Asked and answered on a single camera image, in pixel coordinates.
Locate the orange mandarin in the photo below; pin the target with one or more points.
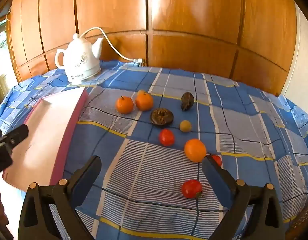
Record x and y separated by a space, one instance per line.
144 102
195 150
124 105

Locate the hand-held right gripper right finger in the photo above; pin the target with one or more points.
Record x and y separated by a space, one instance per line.
219 182

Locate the red tomato with stem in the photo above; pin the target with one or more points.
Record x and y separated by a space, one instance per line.
191 189

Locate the white power plug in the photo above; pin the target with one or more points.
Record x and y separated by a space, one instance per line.
139 61

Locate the pink rimmed white tray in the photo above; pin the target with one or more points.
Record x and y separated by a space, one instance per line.
48 135

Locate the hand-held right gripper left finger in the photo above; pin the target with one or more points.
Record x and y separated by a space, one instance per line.
87 182

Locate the white ceramic electric kettle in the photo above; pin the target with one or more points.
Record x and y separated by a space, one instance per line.
80 62

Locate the blue plaid tablecloth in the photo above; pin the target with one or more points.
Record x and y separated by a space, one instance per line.
244 120

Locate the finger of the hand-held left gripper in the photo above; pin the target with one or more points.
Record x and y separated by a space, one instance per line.
16 135

